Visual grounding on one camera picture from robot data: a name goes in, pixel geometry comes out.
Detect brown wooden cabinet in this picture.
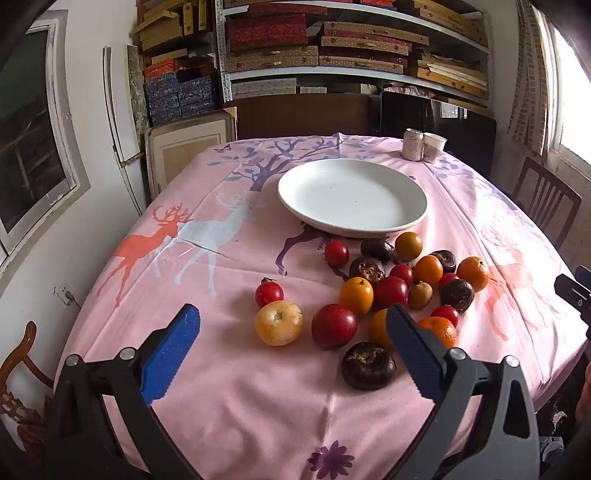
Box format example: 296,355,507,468
224,95,382,141

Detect orange red patterned boxes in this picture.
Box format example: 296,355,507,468
143,59,179,79

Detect large pale yellow orange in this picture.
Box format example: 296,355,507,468
254,300,304,347

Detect small dark water chestnut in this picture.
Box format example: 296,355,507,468
430,250,457,274

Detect large dark water chestnut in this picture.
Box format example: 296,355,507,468
342,342,397,391

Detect carved brown wooden chair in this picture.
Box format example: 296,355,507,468
0,320,56,457

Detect smooth yellow orange fruit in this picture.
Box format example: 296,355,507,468
338,277,374,316

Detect person's right forearm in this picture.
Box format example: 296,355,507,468
576,369,591,423

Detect large dark red plum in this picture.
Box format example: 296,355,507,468
311,304,359,348

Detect wooden framed picture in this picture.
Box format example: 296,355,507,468
144,107,238,197

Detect white ceramic plate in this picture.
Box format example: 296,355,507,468
277,159,428,238

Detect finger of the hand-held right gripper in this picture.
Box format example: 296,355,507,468
554,273,591,325

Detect pink deer print tablecloth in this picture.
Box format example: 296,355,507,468
58,134,589,480

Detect grey marble slab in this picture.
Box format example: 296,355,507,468
127,44,151,130

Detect white metal shelf rack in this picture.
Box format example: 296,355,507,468
215,0,492,107

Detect pile of tan cardboard boxes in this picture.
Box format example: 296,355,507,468
134,0,208,51

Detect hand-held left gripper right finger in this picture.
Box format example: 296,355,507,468
386,303,542,480

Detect red tomato with stem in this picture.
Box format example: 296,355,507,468
255,277,284,309

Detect white paper cup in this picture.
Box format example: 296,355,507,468
422,132,448,164

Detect white leaning board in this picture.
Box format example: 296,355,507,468
102,45,148,217

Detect stack of flat patterned boxes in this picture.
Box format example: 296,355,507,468
224,0,490,100

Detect dark wooden chair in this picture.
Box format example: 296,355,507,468
512,157,583,252

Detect bright daylight window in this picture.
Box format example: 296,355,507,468
531,4,591,167

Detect pile of blue floral boxes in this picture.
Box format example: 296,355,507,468
144,68,219,128

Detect white framed dark window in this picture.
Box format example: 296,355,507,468
0,18,92,278

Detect small brownish orange fruit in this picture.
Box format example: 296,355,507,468
394,231,424,262

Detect small tan fruit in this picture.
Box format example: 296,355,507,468
408,281,433,310

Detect beige woven blind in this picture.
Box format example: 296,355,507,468
507,14,555,156

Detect mandarin orange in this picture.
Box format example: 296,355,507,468
457,256,490,293
418,316,458,350
368,308,394,350

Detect black flat screen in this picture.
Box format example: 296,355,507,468
379,90,498,178

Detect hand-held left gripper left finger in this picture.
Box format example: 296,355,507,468
45,303,204,480

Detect white drink can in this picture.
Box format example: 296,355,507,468
403,128,424,162

